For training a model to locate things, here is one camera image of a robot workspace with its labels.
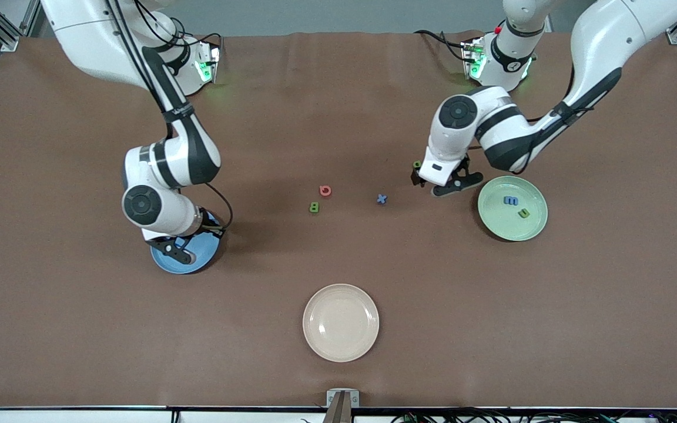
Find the blue letter x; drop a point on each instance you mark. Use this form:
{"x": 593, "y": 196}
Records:
{"x": 381, "y": 198}

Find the blue letter m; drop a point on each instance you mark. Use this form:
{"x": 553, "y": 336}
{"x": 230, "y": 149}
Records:
{"x": 510, "y": 201}

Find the red letter Q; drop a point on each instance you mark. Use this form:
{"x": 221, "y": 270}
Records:
{"x": 325, "y": 190}

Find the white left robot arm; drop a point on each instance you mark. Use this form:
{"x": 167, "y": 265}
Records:
{"x": 609, "y": 35}

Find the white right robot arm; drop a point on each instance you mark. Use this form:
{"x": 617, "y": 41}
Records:
{"x": 91, "y": 41}

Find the blue plate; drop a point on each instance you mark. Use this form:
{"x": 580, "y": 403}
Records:
{"x": 194, "y": 264}

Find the green plate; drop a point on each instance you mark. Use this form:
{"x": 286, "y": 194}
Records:
{"x": 506, "y": 226}

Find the beige plate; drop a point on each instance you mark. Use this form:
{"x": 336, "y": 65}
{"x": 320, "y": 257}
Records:
{"x": 341, "y": 323}

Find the brown table cover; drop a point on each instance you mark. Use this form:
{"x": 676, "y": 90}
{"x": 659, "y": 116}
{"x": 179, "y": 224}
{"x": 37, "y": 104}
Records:
{"x": 338, "y": 117}

